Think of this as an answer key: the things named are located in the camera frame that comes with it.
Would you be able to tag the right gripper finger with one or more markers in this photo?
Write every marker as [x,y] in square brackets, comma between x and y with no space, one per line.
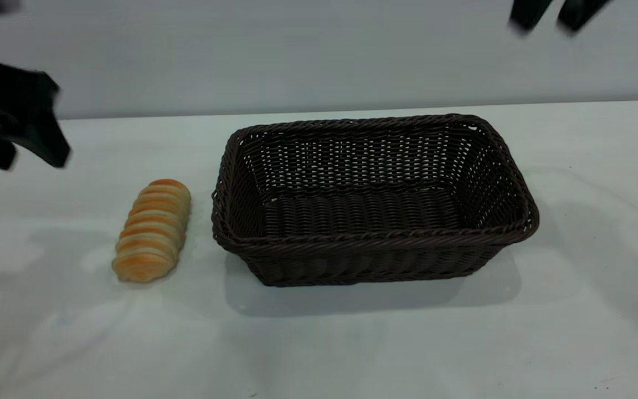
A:
[529,12]
[579,14]

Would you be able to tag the ridged golden bread roll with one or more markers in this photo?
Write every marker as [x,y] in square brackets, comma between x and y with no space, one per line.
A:
[153,233]

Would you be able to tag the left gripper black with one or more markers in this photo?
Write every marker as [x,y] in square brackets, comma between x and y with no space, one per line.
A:
[3,94]

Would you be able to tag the black woven wicker basket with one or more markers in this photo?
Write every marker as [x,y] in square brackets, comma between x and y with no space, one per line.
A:
[363,260]

